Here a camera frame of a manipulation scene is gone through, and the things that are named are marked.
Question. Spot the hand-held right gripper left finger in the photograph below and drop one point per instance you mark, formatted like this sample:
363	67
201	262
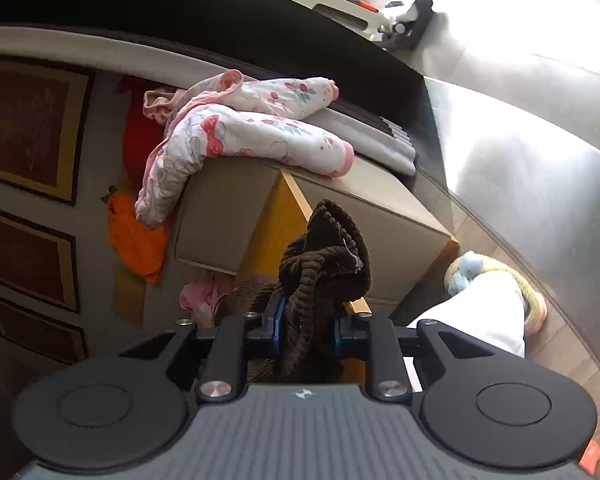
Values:
279	327

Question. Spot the pink and yellow baby garment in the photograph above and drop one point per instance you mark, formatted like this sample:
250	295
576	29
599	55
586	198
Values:
200	292

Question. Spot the pastel fluffy slipper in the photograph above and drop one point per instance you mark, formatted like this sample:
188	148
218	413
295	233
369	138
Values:
530	305

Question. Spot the beige sofa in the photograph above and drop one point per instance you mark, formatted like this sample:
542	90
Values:
380	220

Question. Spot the orange cloth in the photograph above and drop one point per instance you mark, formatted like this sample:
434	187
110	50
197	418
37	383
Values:
135	240

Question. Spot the white floral print pajamas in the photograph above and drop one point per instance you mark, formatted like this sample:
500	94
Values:
240	132

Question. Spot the person's white trouser leg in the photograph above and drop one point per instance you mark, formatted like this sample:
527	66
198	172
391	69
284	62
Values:
485	315

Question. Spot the red padded jacket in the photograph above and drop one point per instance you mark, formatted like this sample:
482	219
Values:
140	135

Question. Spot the wooden table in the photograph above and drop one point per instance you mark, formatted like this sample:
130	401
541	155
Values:
275	225

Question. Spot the gold framed wall picture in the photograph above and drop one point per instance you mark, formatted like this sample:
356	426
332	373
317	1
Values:
35	327
25	255
25	125

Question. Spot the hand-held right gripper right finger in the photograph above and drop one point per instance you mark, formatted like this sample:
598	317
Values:
338	334

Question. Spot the grey curtain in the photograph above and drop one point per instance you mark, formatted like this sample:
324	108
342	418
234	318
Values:
380	140

